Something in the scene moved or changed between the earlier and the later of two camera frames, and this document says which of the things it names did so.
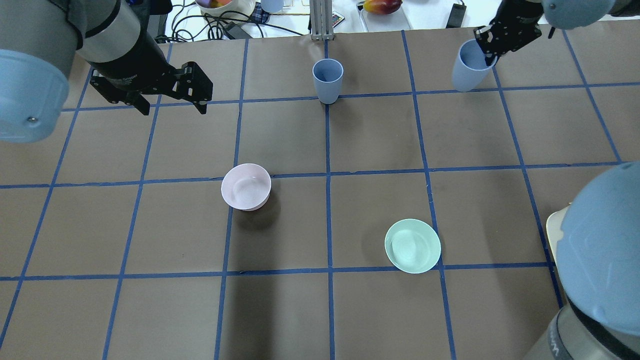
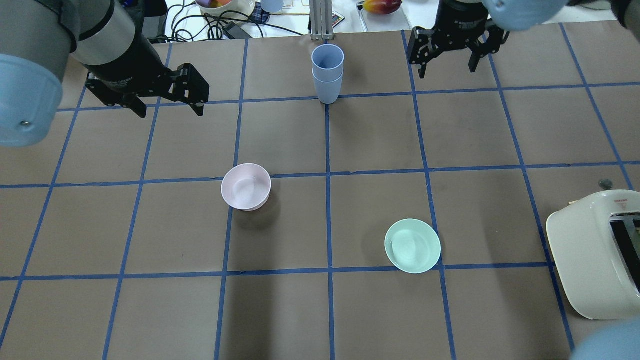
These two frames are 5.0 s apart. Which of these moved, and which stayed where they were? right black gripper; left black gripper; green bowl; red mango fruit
Moved: right black gripper
Stayed: left black gripper; green bowl; red mango fruit
